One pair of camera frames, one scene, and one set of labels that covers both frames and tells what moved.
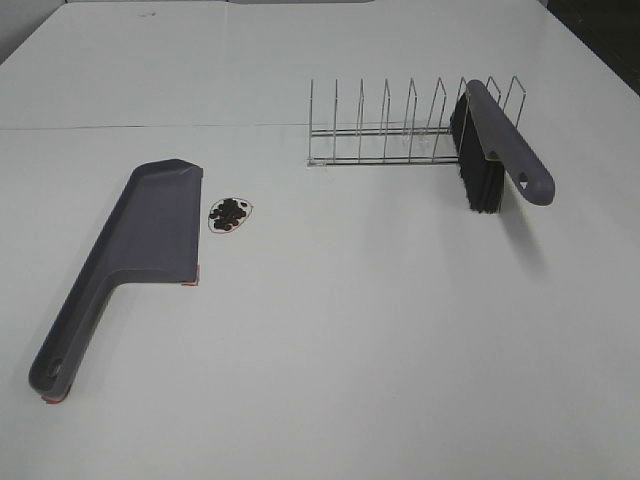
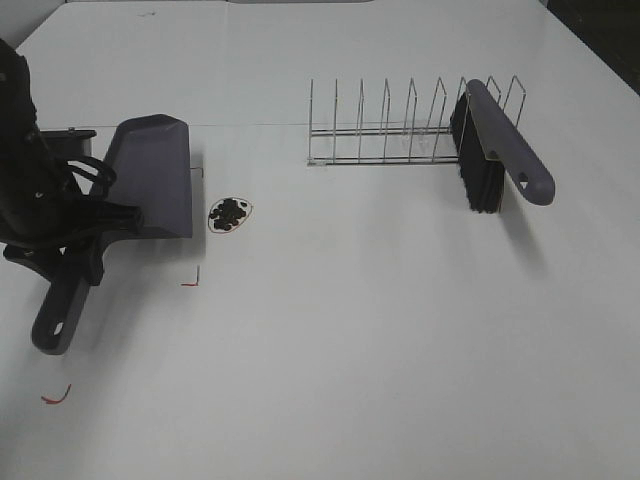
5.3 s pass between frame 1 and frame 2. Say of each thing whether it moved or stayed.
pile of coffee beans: stayed
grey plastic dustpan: moved
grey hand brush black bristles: stayed
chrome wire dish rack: stayed
